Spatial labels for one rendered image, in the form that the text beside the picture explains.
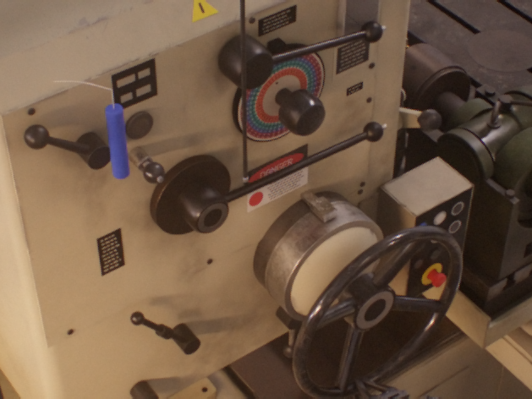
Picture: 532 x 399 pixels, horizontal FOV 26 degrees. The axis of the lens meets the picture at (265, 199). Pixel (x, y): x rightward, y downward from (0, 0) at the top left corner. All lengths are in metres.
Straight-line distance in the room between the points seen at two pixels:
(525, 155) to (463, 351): 0.77
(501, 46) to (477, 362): 0.84
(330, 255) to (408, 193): 0.25
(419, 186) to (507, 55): 1.00
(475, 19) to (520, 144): 0.92
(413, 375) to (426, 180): 0.80
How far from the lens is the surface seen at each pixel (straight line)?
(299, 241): 2.05
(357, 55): 1.98
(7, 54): 1.65
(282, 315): 2.26
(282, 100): 1.87
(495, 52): 3.18
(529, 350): 2.83
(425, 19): 3.28
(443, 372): 3.03
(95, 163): 1.70
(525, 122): 2.51
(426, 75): 2.58
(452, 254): 2.08
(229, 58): 1.75
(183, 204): 1.86
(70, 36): 1.68
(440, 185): 2.25
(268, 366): 2.85
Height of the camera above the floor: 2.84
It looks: 43 degrees down
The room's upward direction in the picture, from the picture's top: straight up
